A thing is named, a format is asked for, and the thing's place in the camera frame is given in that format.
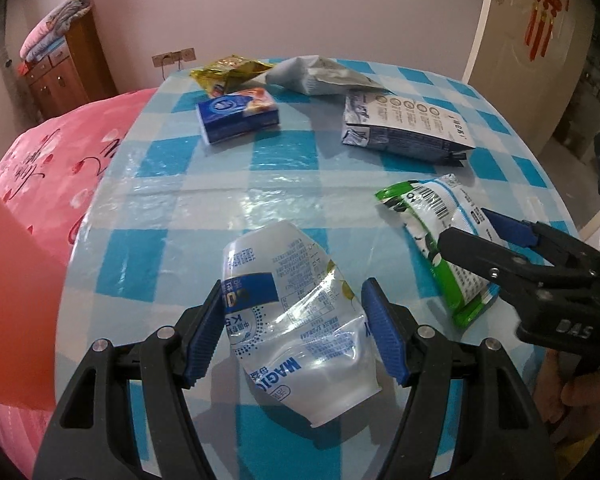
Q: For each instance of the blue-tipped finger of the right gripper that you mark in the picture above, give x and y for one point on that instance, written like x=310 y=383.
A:
x=517 y=232

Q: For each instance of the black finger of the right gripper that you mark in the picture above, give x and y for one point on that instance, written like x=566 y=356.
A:
x=495 y=263

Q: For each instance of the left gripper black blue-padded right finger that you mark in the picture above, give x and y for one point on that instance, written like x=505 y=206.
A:
x=500 y=434

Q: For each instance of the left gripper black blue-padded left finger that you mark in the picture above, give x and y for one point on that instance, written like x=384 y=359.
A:
x=92 y=435

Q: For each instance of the green white snack wrapper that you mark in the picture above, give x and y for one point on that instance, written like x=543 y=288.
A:
x=427 y=208

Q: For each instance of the clear crushed plastic bottle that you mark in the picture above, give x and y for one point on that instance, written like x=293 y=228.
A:
x=294 y=324

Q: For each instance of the grey white paper bag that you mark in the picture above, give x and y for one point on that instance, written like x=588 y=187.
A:
x=313 y=75

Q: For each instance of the blue Vinda tissue pack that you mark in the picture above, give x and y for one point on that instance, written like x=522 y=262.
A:
x=244 y=111

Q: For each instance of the person's hand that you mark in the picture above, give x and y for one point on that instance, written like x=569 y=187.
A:
x=578 y=398

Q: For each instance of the white blue milk carton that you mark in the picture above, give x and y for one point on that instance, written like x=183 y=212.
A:
x=414 y=129

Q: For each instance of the blue checkered tablecloth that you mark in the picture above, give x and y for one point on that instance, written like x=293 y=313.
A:
x=151 y=246

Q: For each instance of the pink heart bed cover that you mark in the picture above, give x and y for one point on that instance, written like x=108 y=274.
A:
x=48 y=178

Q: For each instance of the yellow snack wrapper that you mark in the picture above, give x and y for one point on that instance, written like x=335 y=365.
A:
x=226 y=75

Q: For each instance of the brown wooden cabinet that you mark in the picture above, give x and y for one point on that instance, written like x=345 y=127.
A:
x=73 y=74

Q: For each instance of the folded blankets stack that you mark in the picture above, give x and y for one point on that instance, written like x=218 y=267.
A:
x=52 y=28

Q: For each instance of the beige door with handle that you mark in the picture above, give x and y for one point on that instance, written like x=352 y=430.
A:
x=526 y=60

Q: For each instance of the wall power socket strip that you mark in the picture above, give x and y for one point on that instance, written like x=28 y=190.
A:
x=174 y=57

